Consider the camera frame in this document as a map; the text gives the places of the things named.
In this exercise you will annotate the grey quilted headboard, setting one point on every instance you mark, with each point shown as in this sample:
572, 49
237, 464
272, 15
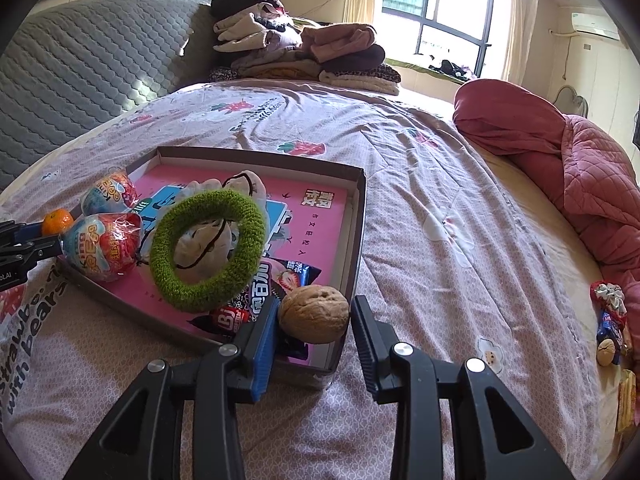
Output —
85, 60

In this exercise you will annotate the pink quilt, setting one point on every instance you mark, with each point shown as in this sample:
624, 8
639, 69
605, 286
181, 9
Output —
575, 170

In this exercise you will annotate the white heart-shaped chair back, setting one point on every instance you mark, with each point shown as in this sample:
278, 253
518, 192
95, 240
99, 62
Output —
572, 100

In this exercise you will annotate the brown walnut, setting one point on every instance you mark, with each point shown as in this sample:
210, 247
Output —
314, 312

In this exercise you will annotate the blue cookie packet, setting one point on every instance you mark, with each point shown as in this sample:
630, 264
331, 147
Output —
285, 275

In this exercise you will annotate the dark clothes on windowsill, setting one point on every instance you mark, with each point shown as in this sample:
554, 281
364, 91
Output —
452, 67

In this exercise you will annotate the cream hair scrunchie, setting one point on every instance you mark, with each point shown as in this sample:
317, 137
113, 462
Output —
200, 247

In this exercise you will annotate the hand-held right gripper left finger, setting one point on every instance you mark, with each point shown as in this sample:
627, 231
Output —
262, 355

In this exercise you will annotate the foil-wrapped toy egg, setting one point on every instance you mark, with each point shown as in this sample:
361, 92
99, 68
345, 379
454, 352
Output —
100, 250
107, 192

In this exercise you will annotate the orange mandarin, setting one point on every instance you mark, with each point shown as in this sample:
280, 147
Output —
56, 221

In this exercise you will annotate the white air conditioner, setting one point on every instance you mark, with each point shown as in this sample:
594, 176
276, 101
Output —
595, 25

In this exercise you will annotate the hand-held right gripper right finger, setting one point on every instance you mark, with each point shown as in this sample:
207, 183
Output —
367, 355

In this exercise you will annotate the pile of folded clothes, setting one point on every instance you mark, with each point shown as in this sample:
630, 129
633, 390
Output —
300, 45

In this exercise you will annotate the window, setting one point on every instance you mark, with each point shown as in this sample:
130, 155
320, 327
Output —
435, 5

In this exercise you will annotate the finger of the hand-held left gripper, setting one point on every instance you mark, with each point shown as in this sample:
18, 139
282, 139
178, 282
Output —
27, 230
35, 251

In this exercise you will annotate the cream bedsheet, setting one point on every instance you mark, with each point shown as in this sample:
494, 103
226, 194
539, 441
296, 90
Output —
565, 285

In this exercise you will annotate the grey cardboard box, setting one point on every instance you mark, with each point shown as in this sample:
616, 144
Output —
150, 324

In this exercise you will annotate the small doll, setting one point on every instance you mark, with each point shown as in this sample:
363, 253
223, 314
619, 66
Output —
610, 320

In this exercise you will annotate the yellow packet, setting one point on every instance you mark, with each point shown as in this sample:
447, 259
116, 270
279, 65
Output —
625, 400

